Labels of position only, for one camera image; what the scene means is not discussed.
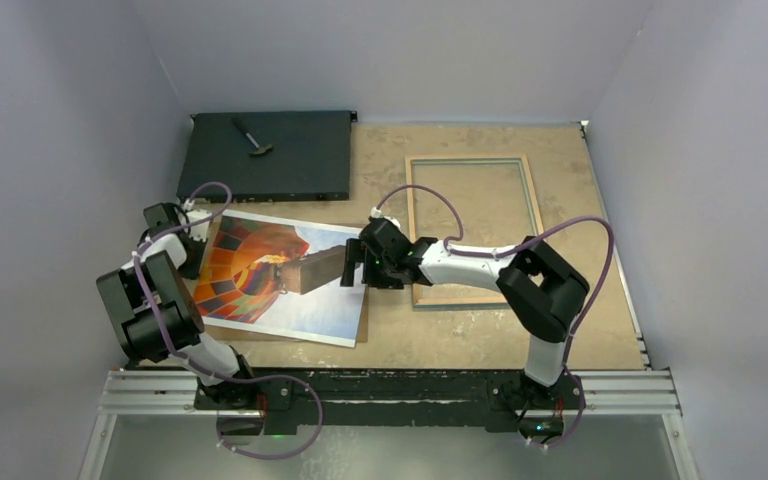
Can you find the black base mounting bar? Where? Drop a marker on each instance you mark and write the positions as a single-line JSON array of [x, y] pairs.
[[500, 401]]

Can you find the small black hammer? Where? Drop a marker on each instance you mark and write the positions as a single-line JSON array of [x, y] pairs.
[[258, 149]]

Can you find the hot air balloon photo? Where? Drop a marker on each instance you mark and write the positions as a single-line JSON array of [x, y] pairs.
[[284, 278]]

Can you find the aluminium rail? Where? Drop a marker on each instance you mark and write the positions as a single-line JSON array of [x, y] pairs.
[[172, 392]]

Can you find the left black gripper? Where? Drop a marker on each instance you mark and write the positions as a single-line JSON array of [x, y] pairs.
[[193, 271]]

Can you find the dark flat box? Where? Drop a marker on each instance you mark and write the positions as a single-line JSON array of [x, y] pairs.
[[311, 159]]

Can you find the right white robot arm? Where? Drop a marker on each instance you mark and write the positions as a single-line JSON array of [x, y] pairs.
[[545, 292]]

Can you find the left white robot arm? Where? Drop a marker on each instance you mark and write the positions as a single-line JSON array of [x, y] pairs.
[[153, 314]]

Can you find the blue wooden picture frame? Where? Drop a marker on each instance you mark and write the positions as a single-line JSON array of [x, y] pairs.
[[493, 195]]

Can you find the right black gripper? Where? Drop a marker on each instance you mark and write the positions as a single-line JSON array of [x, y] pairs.
[[358, 252]]

